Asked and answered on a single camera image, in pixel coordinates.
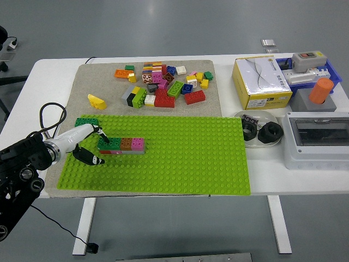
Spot white oval dish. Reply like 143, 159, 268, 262
234, 110, 281, 148

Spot large red stepped brick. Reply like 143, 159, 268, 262
154, 88, 176, 108

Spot multicoloured striped brick stack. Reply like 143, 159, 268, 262
143, 61, 163, 73

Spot lime green studded baseplate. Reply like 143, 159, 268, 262
56, 114, 251, 196

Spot white plastic part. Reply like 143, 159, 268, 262
282, 67, 331, 85

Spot lime green long brick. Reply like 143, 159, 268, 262
167, 81, 183, 99

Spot small purple circuit board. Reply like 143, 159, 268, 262
242, 113, 259, 125

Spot white table leg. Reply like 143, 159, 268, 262
267, 195, 292, 254
73, 198, 97, 256

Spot grey block base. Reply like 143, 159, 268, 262
290, 89, 338, 112

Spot grey metal panel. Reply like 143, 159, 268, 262
116, 252, 253, 262

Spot small black hex nut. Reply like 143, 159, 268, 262
242, 122, 257, 142

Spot orange cylinder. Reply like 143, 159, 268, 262
308, 78, 335, 104

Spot red long brick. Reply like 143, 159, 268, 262
184, 90, 206, 105

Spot yellow curved brick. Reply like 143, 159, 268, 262
87, 94, 107, 110

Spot yellow and white cardboard box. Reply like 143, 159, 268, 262
232, 56, 293, 110

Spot dark green long brick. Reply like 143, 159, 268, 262
74, 117, 100, 128
97, 137, 122, 152

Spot grey enclosure with clear lid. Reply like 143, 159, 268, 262
283, 111, 349, 170

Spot orange long brick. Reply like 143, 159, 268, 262
114, 69, 134, 79

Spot grey-brown felt mat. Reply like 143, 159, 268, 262
45, 59, 222, 198

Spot grey switch box red button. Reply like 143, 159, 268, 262
292, 51, 327, 72

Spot large black hex nut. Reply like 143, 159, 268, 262
258, 122, 284, 144

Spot blue plastic tray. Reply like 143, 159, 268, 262
275, 56, 343, 95

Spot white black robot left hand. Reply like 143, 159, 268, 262
54, 123, 110, 166

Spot black plug with cord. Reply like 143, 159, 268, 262
29, 203, 99, 253

